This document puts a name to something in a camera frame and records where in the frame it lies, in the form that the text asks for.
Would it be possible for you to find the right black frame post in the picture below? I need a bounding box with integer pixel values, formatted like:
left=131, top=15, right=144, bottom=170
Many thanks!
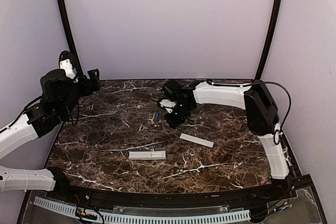
left=254, top=0, right=281, bottom=80

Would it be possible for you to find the left black frame post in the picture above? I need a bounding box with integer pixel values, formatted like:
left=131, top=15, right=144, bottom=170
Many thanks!
left=57, top=0, right=83, bottom=76

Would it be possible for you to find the white battery cover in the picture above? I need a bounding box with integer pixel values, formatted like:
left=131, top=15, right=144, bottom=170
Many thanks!
left=180, top=133, right=214, bottom=148

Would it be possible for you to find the white slotted cable duct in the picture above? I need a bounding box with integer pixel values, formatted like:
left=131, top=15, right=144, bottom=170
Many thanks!
left=34, top=197, right=250, bottom=224

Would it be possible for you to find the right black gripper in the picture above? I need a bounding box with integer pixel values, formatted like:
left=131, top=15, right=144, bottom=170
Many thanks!
left=163, top=102, right=192, bottom=129

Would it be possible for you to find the white remote control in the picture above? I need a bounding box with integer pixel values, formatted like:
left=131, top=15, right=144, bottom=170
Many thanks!
left=129, top=151, right=166, bottom=160

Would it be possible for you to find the black front rail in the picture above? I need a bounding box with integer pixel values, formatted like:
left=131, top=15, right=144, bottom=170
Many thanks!
left=65, top=184, right=276, bottom=210

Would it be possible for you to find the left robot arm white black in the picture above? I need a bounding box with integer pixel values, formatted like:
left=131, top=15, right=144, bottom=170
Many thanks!
left=1, top=50, right=101, bottom=201

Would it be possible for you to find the black frame post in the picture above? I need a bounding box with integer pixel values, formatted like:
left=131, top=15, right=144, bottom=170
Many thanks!
left=254, top=0, right=281, bottom=80
left=57, top=0, right=83, bottom=76

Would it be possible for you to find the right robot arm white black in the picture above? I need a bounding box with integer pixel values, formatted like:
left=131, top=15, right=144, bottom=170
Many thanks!
left=157, top=80, right=290, bottom=200

